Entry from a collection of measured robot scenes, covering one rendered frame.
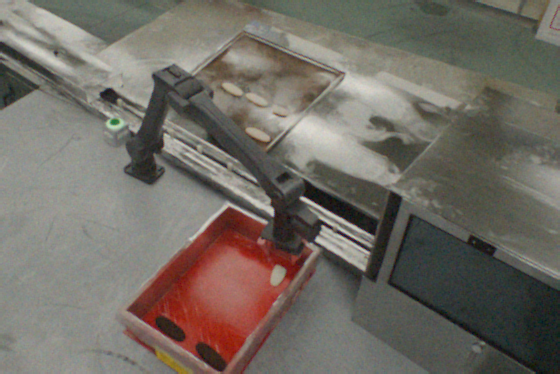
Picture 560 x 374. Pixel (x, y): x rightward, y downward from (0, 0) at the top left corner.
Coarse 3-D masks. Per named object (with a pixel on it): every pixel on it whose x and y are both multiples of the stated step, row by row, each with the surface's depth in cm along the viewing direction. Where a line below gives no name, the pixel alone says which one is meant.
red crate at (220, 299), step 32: (224, 256) 161; (256, 256) 161; (192, 288) 152; (224, 288) 152; (256, 288) 153; (192, 320) 144; (224, 320) 145; (256, 320) 145; (192, 352) 138; (224, 352) 138; (256, 352) 137
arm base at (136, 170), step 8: (144, 160) 180; (152, 160) 184; (128, 168) 187; (136, 168) 182; (144, 168) 182; (152, 168) 184; (160, 168) 187; (136, 176) 184; (144, 176) 184; (152, 176) 184; (160, 176) 187
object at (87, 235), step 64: (0, 128) 204; (64, 128) 205; (0, 192) 179; (64, 192) 180; (128, 192) 180; (192, 192) 181; (0, 256) 159; (64, 256) 160; (128, 256) 160; (0, 320) 144; (64, 320) 144; (320, 320) 146
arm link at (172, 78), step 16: (176, 64) 149; (160, 80) 145; (176, 80) 144; (192, 80) 145; (160, 96) 151; (192, 96) 144; (160, 112) 157; (144, 128) 167; (160, 128) 167; (128, 144) 175; (144, 144) 171; (160, 144) 178
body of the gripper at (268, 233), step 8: (272, 224) 146; (264, 232) 144; (272, 232) 143; (280, 232) 139; (288, 232) 139; (272, 240) 142; (280, 240) 141; (288, 240) 142; (296, 240) 142; (296, 248) 140
